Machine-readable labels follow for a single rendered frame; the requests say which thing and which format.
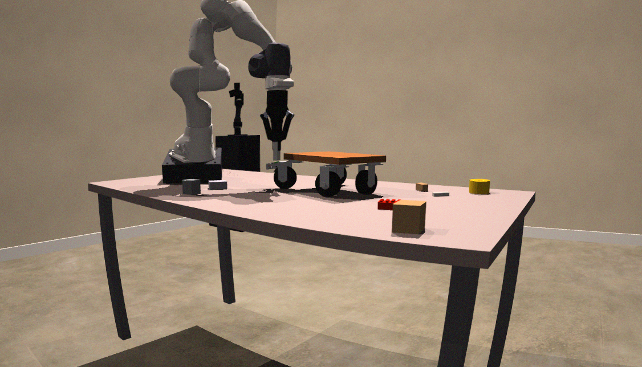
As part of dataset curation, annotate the yellow short cylinder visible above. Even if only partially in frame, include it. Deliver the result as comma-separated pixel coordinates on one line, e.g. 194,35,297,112
469,179,490,194

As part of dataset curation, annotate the wooden wheeled dolly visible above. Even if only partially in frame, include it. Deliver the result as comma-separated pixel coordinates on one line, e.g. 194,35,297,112
266,152,386,197

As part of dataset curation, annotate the red toy brick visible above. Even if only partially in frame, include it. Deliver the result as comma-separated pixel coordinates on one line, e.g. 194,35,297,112
377,199,397,210

